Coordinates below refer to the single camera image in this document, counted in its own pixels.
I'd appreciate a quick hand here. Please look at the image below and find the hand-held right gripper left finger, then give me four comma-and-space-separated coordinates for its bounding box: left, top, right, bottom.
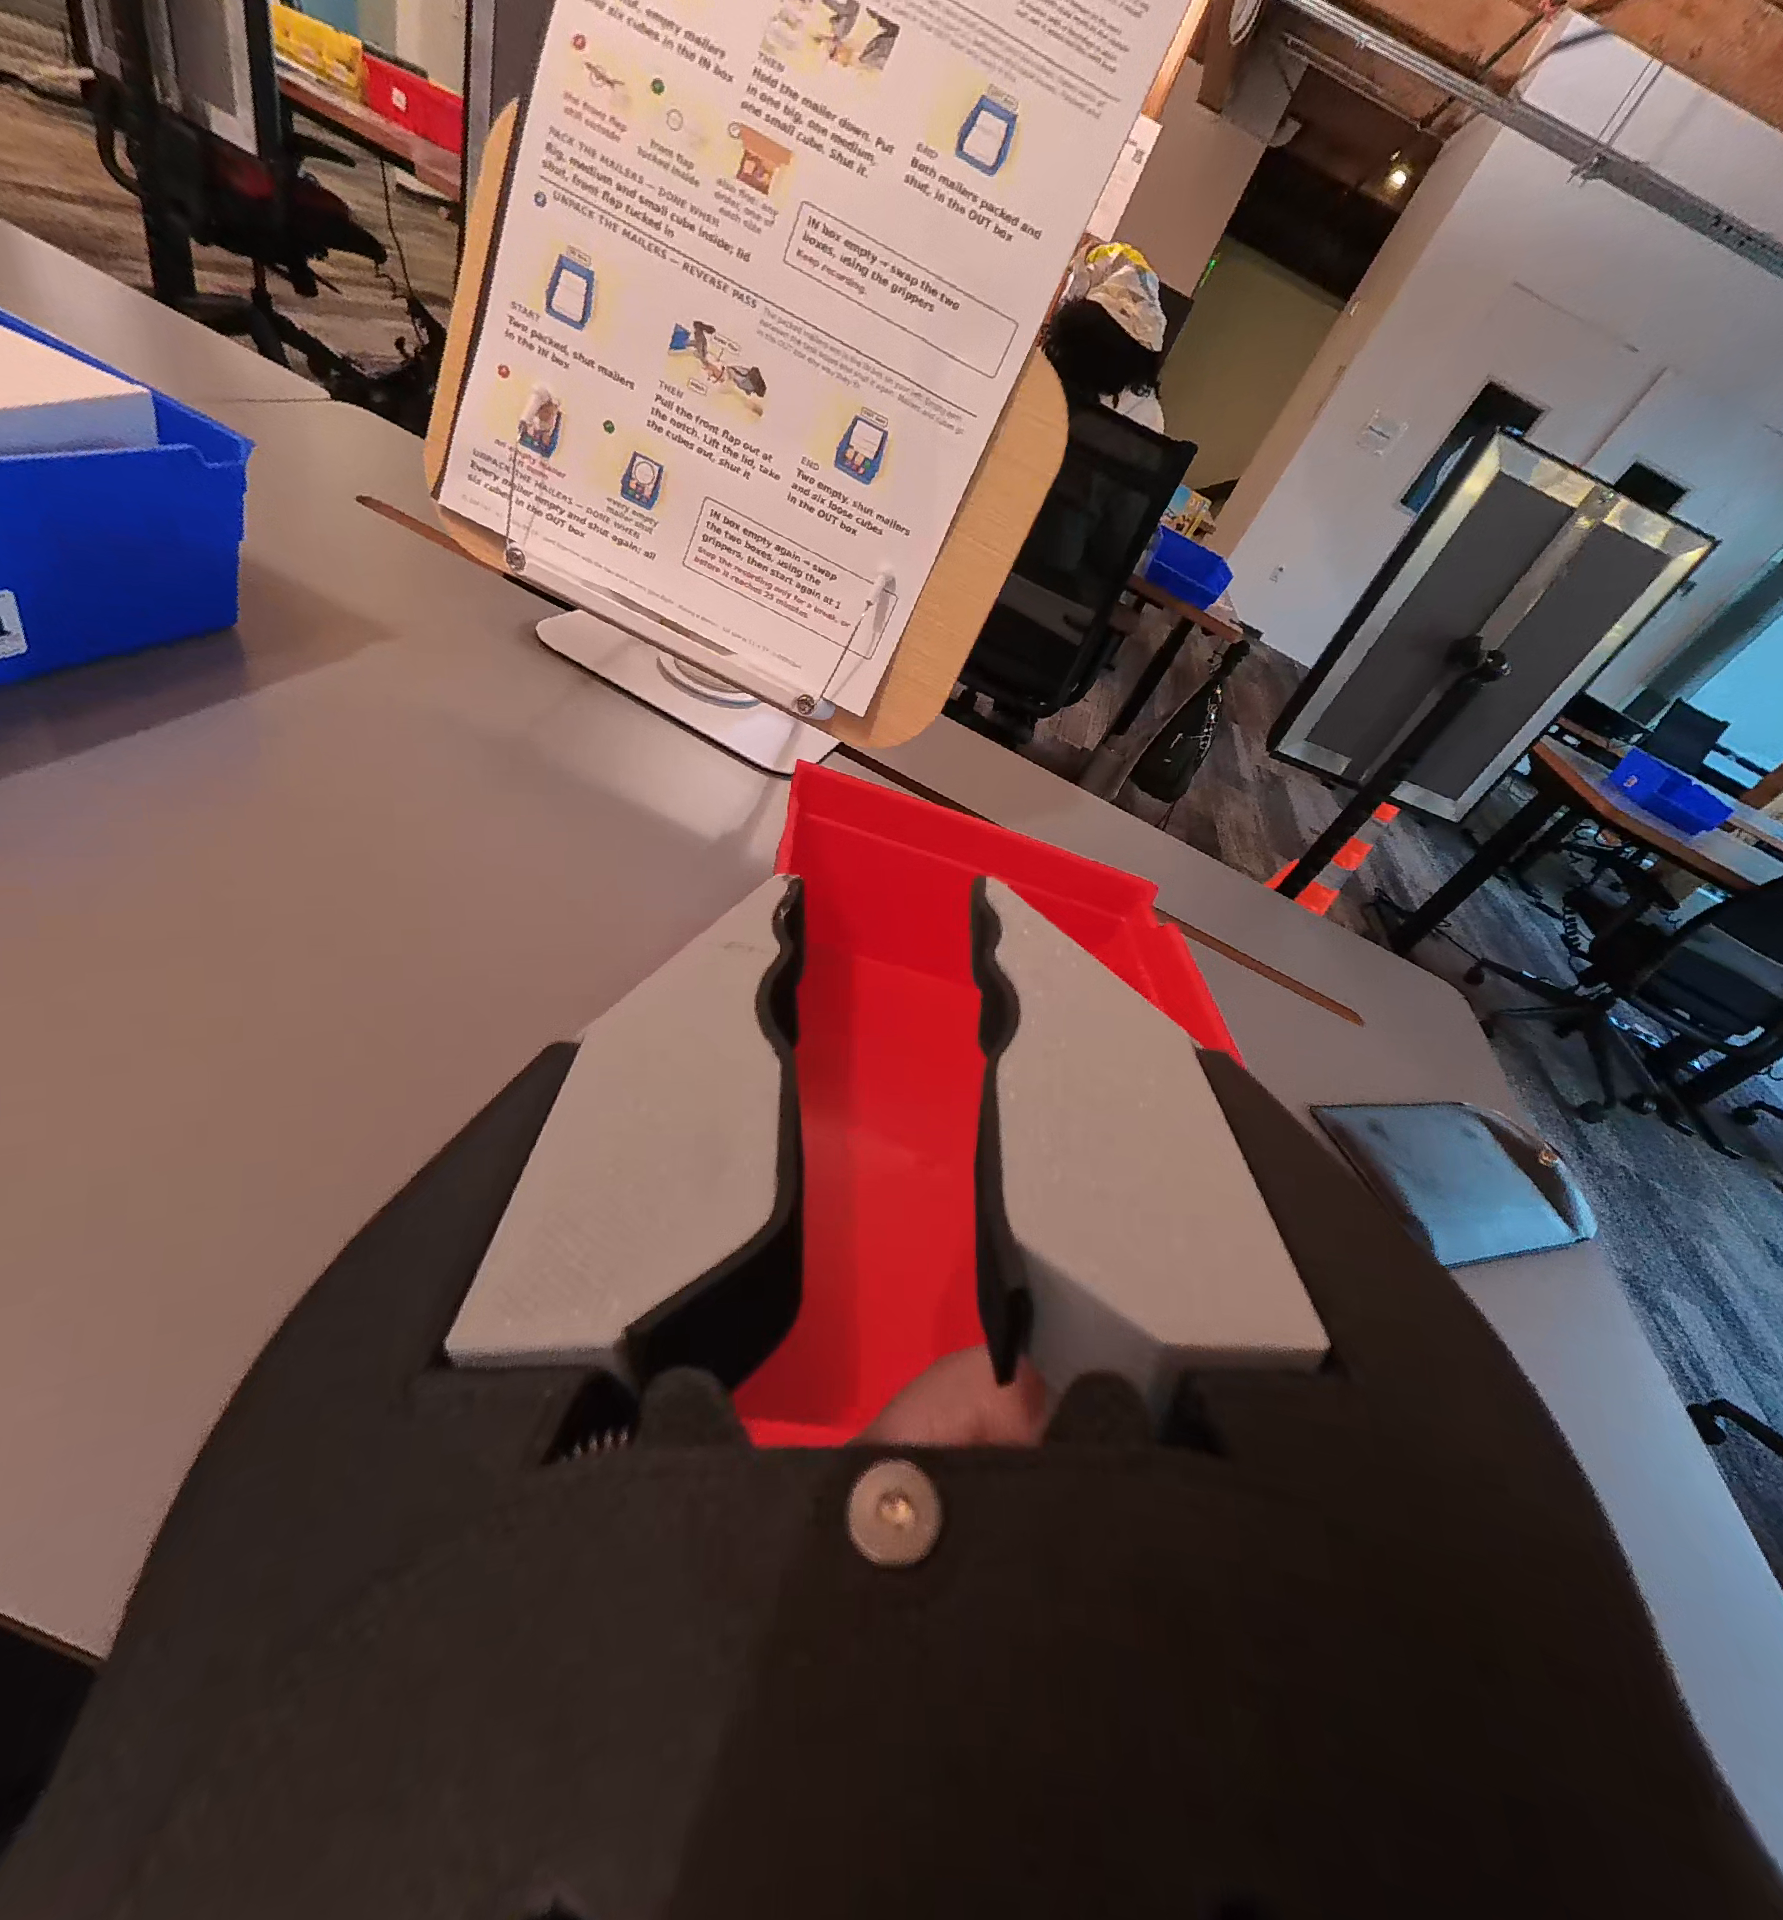
446, 877, 808, 1370

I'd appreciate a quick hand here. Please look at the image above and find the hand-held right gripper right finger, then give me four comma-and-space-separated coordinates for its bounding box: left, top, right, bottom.
970, 877, 1334, 1384

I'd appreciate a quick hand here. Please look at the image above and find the red plastic bin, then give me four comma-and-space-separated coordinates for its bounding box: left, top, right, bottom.
733, 760, 1247, 1449

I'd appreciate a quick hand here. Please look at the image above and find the blue plastic bin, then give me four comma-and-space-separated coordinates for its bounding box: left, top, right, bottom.
0, 270, 255, 706

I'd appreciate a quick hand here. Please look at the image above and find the white cardboard mailer box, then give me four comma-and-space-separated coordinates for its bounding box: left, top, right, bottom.
0, 292, 158, 457

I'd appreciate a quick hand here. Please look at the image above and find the person's right hand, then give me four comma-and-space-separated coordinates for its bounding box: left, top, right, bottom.
860, 1352, 1050, 1449

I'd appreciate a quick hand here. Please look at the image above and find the grey table port cover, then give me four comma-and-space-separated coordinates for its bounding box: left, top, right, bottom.
1313, 1105, 1600, 1268

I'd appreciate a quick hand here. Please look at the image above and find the black backpack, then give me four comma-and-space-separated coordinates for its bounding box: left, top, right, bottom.
1132, 646, 1251, 803

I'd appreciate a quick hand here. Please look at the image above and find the white stand base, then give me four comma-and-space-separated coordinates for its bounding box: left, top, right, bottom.
533, 594, 842, 775

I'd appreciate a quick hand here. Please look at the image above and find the wooden desk with black legs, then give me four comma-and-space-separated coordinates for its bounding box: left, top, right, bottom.
1529, 735, 1783, 962
1125, 577, 1257, 721

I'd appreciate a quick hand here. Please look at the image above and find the small blue bin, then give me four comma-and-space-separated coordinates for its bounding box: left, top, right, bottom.
1601, 750, 1734, 831
1144, 525, 1236, 604

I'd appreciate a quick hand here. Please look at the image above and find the black mesh office chair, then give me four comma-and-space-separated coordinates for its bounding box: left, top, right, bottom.
960, 398, 1200, 738

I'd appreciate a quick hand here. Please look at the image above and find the instruction sheet on stand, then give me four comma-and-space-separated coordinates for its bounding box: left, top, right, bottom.
426, 95, 1067, 747

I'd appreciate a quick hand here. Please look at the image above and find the printed instruction sheet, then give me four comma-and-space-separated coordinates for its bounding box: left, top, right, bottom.
437, 0, 1194, 719

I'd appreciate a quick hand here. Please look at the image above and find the black and red chair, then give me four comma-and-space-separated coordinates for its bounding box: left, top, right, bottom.
184, 152, 389, 278

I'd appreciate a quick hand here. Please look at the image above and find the small red bin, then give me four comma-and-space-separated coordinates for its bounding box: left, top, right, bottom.
363, 53, 464, 152

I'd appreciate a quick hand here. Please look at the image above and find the small yellow bin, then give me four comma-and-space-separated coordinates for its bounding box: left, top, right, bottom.
274, 0, 370, 100

